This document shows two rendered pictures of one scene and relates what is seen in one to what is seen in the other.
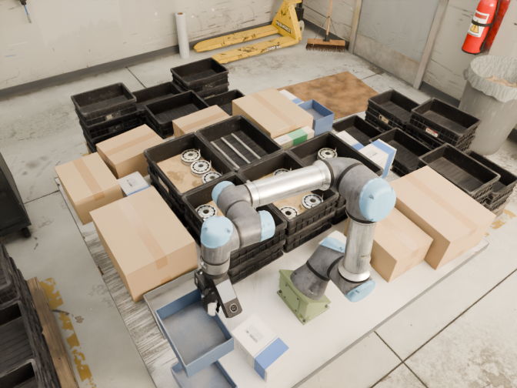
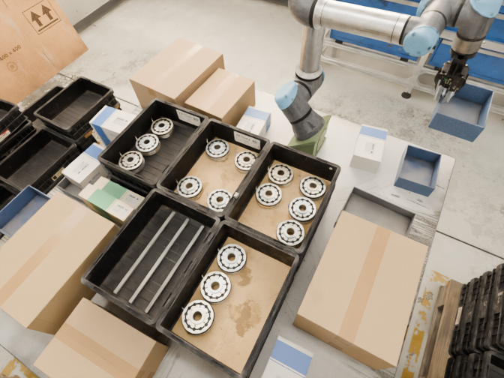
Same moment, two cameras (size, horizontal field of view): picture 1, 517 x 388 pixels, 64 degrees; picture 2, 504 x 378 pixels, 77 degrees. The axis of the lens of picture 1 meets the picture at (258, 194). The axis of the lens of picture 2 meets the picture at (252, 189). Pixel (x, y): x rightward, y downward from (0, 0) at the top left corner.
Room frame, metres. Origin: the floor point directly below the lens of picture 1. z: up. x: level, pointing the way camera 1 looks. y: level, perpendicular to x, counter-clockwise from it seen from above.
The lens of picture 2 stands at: (1.57, 0.62, 1.92)
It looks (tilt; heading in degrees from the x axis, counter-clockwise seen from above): 58 degrees down; 248
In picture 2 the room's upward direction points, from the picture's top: 4 degrees counter-clockwise
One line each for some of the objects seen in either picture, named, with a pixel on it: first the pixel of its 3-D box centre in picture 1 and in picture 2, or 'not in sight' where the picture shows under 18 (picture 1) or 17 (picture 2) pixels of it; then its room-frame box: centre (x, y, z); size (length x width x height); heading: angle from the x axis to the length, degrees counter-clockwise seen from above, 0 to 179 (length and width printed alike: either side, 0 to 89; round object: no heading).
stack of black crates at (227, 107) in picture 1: (225, 122); not in sight; (2.80, 0.28, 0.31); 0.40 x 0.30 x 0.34; 126
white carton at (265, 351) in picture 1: (260, 346); (368, 148); (0.71, -0.02, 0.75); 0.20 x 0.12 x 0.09; 43
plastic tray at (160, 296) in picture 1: (184, 301); (374, 220); (0.90, 0.29, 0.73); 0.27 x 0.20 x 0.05; 124
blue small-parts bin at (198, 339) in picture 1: (194, 329); (460, 109); (0.58, 0.17, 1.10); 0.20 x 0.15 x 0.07; 35
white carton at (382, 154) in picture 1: (374, 158); (118, 126); (1.73, -0.61, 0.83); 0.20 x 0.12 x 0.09; 130
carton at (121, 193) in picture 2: not in sight; (120, 196); (1.82, -0.26, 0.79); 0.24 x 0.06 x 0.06; 127
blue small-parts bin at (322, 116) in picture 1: (314, 114); (26, 214); (2.19, -0.33, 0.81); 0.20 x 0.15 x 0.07; 36
